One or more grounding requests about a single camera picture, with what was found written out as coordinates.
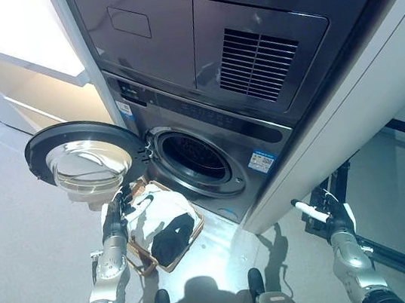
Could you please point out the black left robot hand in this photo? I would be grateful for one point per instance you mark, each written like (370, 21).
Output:
(115, 219)

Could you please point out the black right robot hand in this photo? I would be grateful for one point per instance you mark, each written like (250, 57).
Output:
(336, 217)

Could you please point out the black garment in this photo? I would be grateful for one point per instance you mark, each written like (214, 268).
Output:
(170, 242)

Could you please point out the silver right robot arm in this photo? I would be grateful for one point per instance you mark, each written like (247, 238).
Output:
(352, 258)

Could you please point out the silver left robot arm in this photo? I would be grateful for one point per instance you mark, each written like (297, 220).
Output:
(106, 272)

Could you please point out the brown wicker laundry basket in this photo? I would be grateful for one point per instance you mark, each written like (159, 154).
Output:
(195, 229)

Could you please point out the grey front-load washing machine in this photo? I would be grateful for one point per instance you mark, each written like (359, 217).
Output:
(193, 137)

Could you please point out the white garment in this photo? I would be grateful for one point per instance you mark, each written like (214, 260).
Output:
(165, 206)

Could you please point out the round glass washer door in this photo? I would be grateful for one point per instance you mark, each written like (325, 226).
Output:
(85, 157)

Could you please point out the white cabinet side panel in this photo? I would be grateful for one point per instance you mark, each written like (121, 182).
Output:
(337, 131)

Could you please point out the blue energy label sticker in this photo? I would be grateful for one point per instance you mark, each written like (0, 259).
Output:
(262, 161)

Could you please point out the silver right robot leg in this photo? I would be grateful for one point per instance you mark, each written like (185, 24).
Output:
(256, 284)

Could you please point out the small blue white sticker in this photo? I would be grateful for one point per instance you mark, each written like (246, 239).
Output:
(125, 110)

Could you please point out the white counter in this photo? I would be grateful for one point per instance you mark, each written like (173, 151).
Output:
(12, 54)

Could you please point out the grey dryer with vent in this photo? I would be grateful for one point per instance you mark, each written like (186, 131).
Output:
(176, 29)

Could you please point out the black metal frame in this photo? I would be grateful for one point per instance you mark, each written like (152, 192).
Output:
(339, 184)

